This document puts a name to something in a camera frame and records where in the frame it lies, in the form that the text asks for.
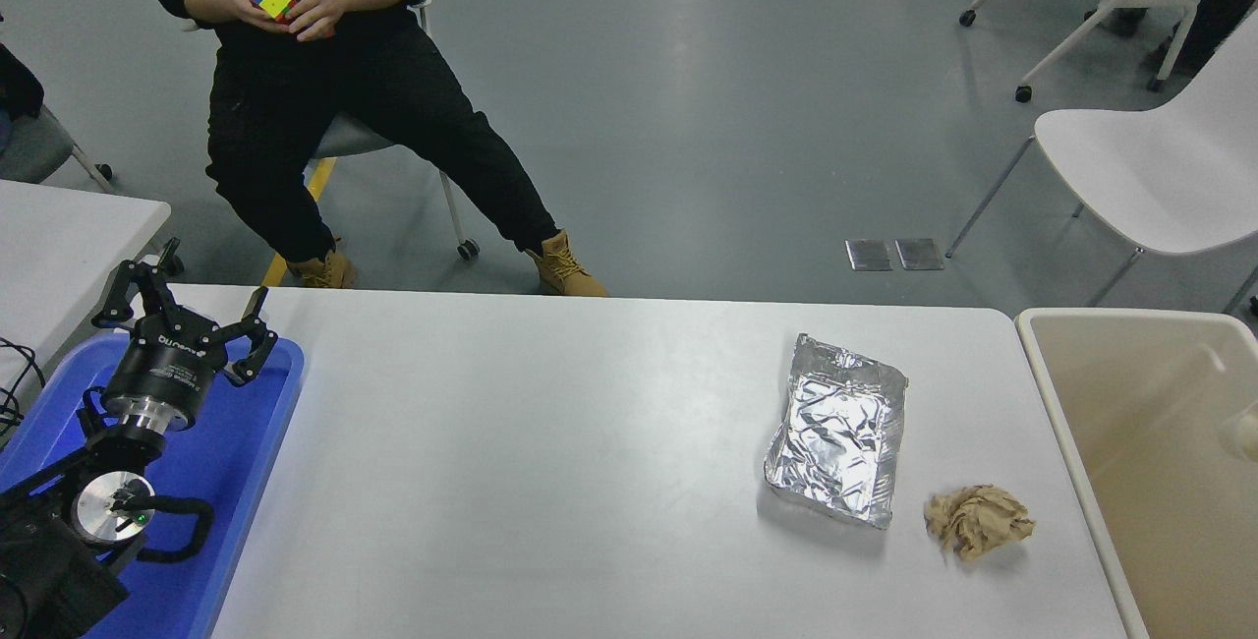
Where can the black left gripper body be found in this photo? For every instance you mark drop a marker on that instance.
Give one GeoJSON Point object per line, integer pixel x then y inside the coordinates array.
{"type": "Point", "coordinates": [162, 364]}

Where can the silver foil tray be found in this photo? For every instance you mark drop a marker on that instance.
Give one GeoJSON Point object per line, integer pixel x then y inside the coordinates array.
{"type": "Point", "coordinates": [835, 433]}

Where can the tan paper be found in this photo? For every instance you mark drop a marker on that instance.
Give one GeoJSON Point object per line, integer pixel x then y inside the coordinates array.
{"type": "Point", "coordinates": [978, 521]}

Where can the white paper cup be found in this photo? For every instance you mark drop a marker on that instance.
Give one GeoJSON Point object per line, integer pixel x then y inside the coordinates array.
{"type": "Point", "coordinates": [1246, 435]}

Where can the person's right forearm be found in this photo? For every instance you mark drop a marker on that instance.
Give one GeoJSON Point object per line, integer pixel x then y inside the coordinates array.
{"type": "Point", "coordinates": [194, 0]}

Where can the person's right hand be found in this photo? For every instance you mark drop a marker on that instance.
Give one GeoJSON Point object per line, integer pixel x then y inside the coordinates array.
{"type": "Point", "coordinates": [231, 8]}

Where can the person's left hand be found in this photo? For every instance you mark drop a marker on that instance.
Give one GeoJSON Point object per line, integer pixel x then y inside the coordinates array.
{"type": "Point", "coordinates": [319, 5]}

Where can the white side table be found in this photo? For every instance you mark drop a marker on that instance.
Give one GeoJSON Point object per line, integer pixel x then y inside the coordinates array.
{"type": "Point", "coordinates": [59, 246]}

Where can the blue plastic tray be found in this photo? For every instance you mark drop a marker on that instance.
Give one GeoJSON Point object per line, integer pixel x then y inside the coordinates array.
{"type": "Point", "coordinates": [226, 482]}

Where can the grey padded chair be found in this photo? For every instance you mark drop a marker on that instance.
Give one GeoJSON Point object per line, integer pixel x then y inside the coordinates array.
{"type": "Point", "coordinates": [29, 147]}

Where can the grey wheeled chair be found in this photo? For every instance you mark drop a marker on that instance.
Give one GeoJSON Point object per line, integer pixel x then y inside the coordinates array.
{"type": "Point", "coordinates": [344, 138]}

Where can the seated person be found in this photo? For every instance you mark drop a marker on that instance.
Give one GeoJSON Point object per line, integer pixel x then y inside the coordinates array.
{"type": "Point", "coordinates": [295, 108]}

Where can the person in dark clothing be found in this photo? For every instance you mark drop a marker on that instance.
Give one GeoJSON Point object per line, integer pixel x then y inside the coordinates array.
{"type": "Point", "coordinates": [15, 88]}

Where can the silver floor plate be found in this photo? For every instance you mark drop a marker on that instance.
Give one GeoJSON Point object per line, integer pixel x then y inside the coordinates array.
{"type": "Point", "coordinates": [918, 254]}
{"type": "Point", "coordinates": [868, 255]}

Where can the large pale beige bin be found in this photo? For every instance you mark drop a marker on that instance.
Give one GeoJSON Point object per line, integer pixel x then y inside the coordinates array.
{"type": "Point", "coordinates": [1130, 442]}

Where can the white shell chair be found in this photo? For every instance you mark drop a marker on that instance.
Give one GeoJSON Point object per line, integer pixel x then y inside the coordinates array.
{"type": "Point", "coordinates": [1160, 157]}

